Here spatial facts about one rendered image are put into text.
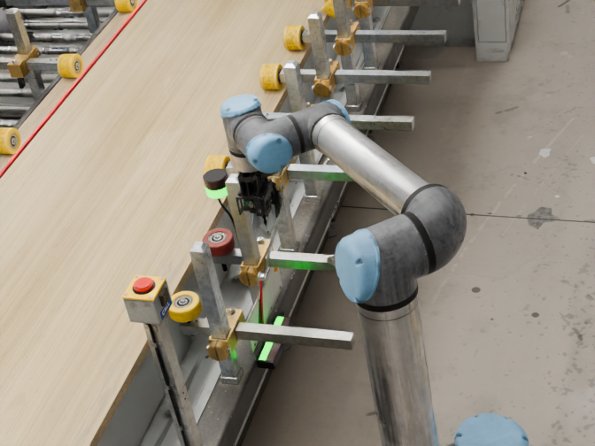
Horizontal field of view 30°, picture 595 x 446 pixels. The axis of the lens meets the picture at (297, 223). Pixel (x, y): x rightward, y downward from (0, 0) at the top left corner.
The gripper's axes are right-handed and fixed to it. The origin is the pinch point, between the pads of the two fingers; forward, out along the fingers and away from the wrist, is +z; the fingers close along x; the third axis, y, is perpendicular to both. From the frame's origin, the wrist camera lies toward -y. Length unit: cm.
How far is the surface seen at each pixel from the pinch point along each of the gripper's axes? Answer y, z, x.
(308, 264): -5.5, 15.8, 6.3
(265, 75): -79, 4, -27
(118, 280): 12.0, 10.8, -38.2
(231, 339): 22.3, 17.2, -5.3
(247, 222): -1.5, 0.3, -6.1
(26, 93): -91, 20, -122
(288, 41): -103, 6, -27
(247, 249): -1.2, 8.6, -7.5
